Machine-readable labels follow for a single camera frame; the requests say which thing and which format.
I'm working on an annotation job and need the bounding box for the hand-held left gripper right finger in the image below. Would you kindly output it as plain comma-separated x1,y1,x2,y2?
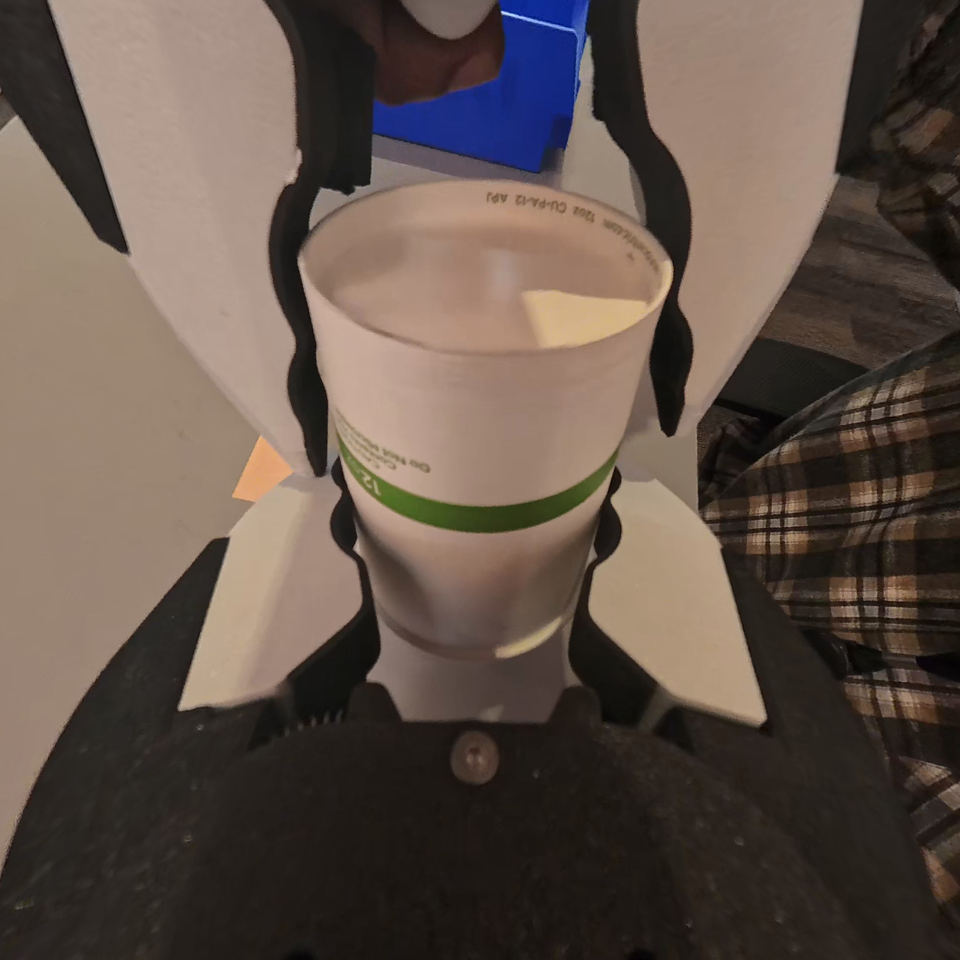
568,465,768,734

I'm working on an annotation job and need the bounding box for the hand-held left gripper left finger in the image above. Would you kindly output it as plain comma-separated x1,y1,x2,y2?
178,457,380,732

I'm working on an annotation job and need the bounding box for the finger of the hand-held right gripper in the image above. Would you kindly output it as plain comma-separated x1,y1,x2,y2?
591,0,865,440
51,0,376,479

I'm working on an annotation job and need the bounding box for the wooden cube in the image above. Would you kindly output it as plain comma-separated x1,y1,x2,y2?
232,437,295,502

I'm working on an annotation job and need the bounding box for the blue plastic bin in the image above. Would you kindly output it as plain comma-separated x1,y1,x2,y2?
372,0,591,175

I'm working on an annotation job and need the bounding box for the white paper cup green band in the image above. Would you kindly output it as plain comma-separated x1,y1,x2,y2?
297,180,675,661

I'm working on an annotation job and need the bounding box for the person's right forearm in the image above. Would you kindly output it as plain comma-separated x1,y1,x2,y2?
847,0,960,288

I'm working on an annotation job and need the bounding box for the person's right hand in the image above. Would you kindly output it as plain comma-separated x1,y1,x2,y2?
372,0,505,108

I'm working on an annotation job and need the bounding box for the black chair armrest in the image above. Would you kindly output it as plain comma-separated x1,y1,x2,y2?
712,337,873,419

